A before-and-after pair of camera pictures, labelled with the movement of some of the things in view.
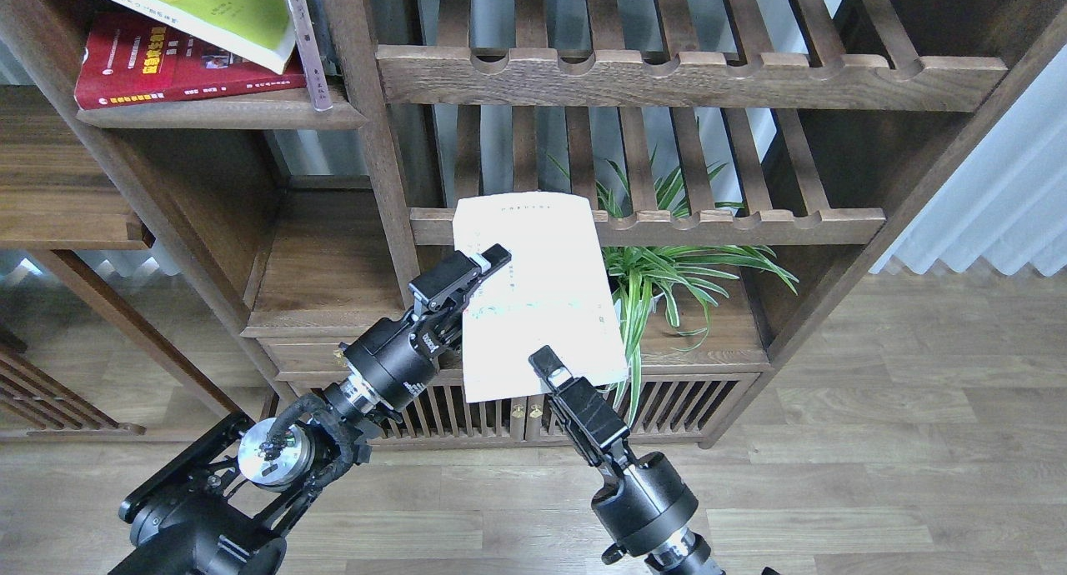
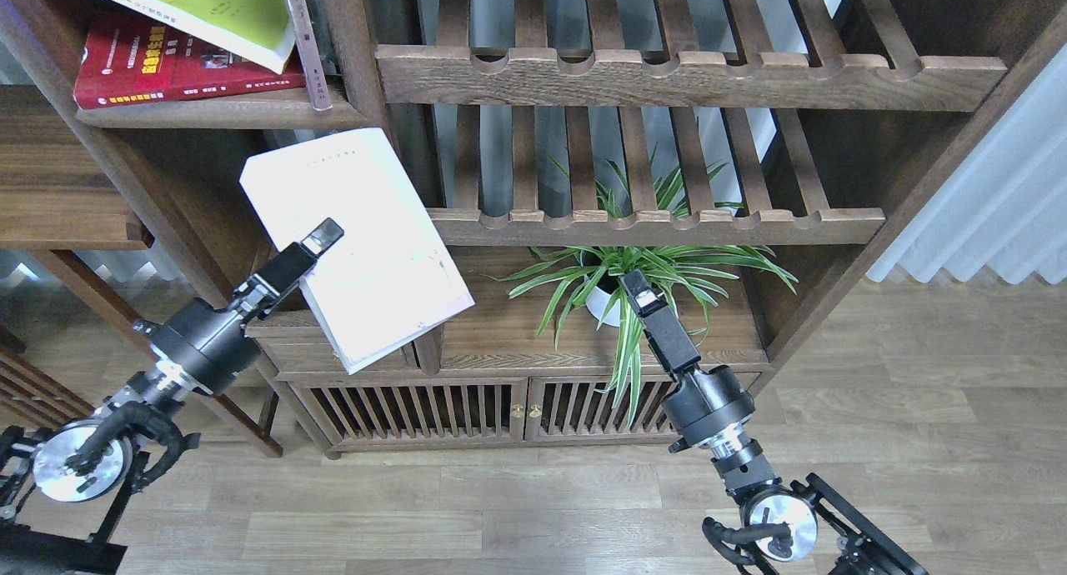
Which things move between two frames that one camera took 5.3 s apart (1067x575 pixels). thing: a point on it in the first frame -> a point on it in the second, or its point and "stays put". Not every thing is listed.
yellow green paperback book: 249,22 stays put
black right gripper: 648,502 -> 707,409
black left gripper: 398,358 -> 202,346
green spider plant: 682,277 stays put
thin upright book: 308,41 stays put
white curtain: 1007,203 stays put
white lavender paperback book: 555,291 -> 388,279
